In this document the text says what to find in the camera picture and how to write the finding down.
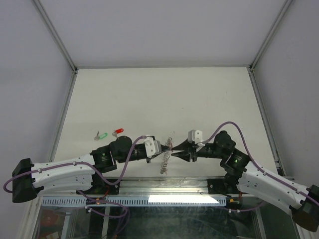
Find white slotted cable duct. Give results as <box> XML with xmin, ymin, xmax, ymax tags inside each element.
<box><xmin>42</xmin><ymin>195</ymin><xmax>226</xmax><ymax>208</ymax></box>

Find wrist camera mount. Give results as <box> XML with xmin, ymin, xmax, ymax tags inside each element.
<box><xmin>144</xmin><ymin>135</ymin><xmax>162</xmax><ymax>158</ymax></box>
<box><xmin>187</xmin><ymin>129</ymin><xmax>205</xmax><ymax>147</ymax></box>

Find metal disc with keyrings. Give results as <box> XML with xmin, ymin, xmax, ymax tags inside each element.
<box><xmin>160</xmin><ymin>137</ymin><xmax>173</xmax><ymax>175</ymax></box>

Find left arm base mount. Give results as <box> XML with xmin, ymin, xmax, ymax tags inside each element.
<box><xmin>92</xmin><ymin>179</ymin><xmax>120</xmax><ymax>196</ymax></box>

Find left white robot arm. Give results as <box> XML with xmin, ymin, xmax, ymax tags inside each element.
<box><xmin>9</xmin><ymin>136</ymin><xmax>170</xmax><ymax>203</ymax></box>

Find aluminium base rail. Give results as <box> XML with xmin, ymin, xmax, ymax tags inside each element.
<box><xmin>118</xmin><ymin>177</ymin><xmax>240</xmax><ymax>197</ymax></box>

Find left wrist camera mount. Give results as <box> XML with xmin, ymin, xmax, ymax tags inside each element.
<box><xmin>144</xmin><ymin>135</ymin><xmax>162</xmax><ymax>158</ymax></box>

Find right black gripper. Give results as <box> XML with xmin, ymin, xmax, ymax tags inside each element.
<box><xmin>170</xmin><ymin>138</ymin><xmax>226</xmax><ymax>163</ymax></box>

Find aluminium frame post right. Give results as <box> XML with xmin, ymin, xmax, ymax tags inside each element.
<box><xmin>249</xmin><ymin>0</ymin><xmax>295</xmax><ymax>71</ymax></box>

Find red tag key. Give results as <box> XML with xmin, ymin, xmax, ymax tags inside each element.
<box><xmin>112</xmin><ymin>128</ymin><xmax>124</xmax><ymax>138</ymax></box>

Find green tag key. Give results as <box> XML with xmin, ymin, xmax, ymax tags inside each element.
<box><xmin>94</xmin><ymin>131</ymin><xmax>108</xmax><ymax>140</ymax></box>

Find aluminium frame post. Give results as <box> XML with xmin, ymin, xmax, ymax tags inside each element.
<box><xmin>249</xmin><ymin>0</ymin><xmax>295</xmax><ymax>71</ymax></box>
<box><xmin>32</xmin><ymin>0</ymin><xmax>77</xmax><ymax>73</ymax></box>

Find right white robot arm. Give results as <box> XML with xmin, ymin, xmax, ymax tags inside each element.
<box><xmin>172</xmin><ymin>130</ymin><xmax>319</xmax><ymax>232</ymax></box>

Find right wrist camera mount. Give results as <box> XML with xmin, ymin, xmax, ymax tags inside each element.
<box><xmin>187</xmin><ymin>129</ymin><xmax>205</xmax><ymax>147</ymax></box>

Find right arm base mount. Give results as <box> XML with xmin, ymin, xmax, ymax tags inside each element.
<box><xmin>207</xmin><ymin>178</ymin><xmax>236</xmax><ymax>197</ymax></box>

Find aluminium frame post left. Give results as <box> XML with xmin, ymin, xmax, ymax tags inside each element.
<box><xmin>32</xmin><ymin>0</ymin><xmax>77</xmax><ymax>73</ymax></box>

